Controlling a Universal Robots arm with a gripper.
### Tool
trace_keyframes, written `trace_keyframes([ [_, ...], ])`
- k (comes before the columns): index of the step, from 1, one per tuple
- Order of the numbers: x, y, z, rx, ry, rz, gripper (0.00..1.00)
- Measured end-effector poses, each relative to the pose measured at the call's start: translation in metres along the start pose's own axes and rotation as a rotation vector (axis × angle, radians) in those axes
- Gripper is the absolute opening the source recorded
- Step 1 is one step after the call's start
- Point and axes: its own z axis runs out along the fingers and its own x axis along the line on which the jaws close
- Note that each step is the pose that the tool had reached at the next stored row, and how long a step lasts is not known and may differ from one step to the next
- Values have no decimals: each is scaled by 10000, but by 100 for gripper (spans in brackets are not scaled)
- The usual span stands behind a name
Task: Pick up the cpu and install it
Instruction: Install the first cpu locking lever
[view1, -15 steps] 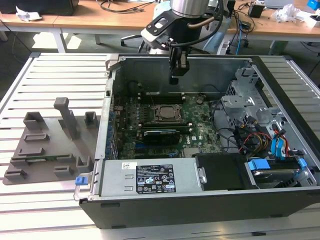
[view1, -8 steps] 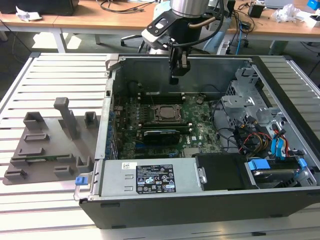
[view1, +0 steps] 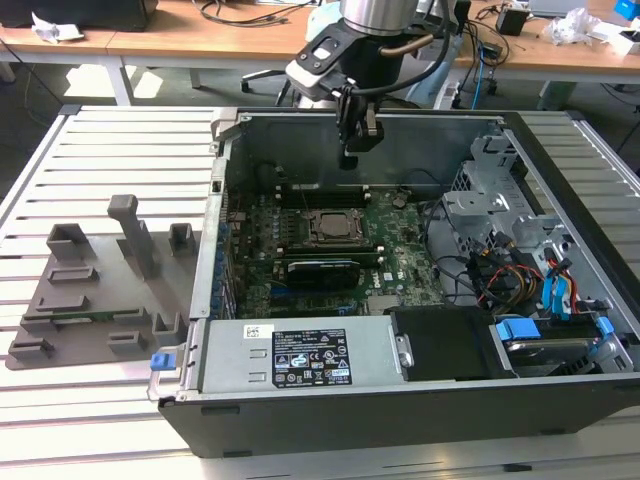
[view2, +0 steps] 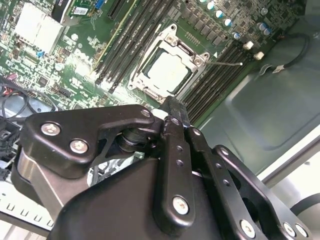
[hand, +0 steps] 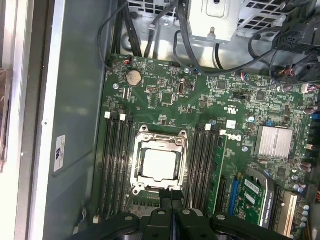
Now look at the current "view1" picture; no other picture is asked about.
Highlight installed RAM stick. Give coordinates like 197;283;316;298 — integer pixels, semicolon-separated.
279;254;387;266

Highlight crumpled white paper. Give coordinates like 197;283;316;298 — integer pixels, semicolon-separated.
30;10;87;44

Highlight small black box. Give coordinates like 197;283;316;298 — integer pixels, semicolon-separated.
495;5;530;37

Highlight green motherboard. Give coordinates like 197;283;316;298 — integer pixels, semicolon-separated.
224;187;451;321

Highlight white power strip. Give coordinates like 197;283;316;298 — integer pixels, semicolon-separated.
439;82;462;109

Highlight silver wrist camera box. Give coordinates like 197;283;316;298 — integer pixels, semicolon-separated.
283;33;354;110

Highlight red yellow power wires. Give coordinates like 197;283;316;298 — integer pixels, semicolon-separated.
477;264;549;307

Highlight black graphics card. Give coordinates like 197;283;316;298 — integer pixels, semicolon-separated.
273;255;362;292

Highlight tangled black desk cables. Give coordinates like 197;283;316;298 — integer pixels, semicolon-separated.
199;0;307;26

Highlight black RAM slot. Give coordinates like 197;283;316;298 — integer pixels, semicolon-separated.
275;197;372;205
278;246;386;255
279;242;385;250
277;201;372;210
275;192;372;201
275;186;372;196
278;250;386;259

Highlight silver topped CPU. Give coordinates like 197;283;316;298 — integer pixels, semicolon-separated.
319;212;354;239

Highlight silver power supply unit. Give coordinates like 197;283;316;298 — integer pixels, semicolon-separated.
180;317;414;399

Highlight blue case latch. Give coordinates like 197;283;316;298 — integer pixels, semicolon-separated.
149;352;178;374

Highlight silver metal drive cage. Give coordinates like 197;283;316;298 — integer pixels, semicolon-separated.
439;132;581;266

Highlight silver laptop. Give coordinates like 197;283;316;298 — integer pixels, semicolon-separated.
528;0;587;14

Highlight crumpled clear plastic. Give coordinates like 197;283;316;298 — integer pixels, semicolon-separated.
541;7;604;47

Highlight grey parts rack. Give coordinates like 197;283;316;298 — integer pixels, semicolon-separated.
5;193;205;372

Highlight wooden desk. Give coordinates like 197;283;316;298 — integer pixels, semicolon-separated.
0;9;321;109
449;0;640;109

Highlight black plastic drive shroud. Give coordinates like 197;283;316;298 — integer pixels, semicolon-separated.
389;304;517;384

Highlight blue flat wire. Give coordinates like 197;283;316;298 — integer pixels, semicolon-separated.
541;269;577;324

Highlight small white box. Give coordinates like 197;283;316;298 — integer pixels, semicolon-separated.
618;27;640;55

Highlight hanging blue cable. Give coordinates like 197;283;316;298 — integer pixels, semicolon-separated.
472;42;491;109

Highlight CPU socket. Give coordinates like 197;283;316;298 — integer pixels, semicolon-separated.
307;207;371;247

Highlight silver chipset heatsink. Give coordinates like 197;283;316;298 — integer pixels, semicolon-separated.
368;297;402;317

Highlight black open PC case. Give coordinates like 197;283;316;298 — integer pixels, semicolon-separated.
147;107;640;460

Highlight hard disk in blue carrier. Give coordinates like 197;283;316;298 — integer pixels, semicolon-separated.
490;314;624;379

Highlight black office chair base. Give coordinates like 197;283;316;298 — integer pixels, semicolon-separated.
241;69;301;107

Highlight thin black wire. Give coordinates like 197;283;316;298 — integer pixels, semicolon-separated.
423;197;476;304

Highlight green RAM stick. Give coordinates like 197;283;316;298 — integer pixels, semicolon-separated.
52;310;145;322

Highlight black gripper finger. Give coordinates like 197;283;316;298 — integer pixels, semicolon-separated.
335;85;362;171
351;101;386;154

